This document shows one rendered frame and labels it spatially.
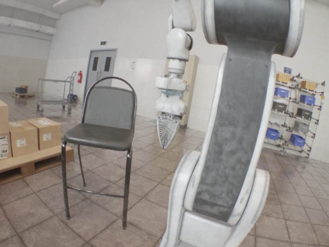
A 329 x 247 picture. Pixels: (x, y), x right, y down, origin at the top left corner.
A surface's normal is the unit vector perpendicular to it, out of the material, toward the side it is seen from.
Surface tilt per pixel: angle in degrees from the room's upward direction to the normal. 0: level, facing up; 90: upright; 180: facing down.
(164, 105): 98
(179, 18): 121
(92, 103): 77
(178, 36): 92
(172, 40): 102
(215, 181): 87
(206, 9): 112
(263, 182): 28
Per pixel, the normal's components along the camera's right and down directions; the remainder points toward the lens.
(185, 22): -0.47, 0.58
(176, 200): -0.50, 0.36
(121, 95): 0.07, -0.02
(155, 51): -0.42, 0.11
